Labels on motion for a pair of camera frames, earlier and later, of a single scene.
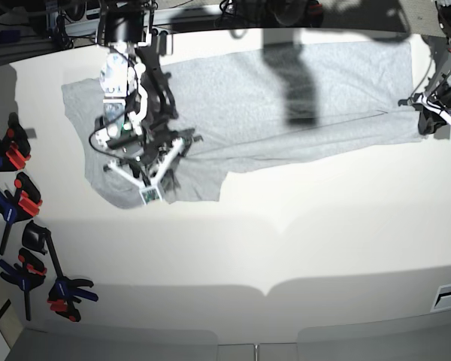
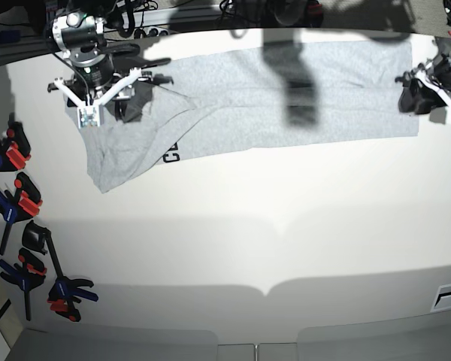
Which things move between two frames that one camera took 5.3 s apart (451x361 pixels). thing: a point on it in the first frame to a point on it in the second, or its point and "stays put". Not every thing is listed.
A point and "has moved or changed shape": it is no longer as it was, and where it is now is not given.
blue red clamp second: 23,204 stays put
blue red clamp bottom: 65,294 stays put
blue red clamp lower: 28,276 stays put
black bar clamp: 38,238 stays put
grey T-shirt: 248,106 has moved or changed shape
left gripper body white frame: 150,193 to 91,115
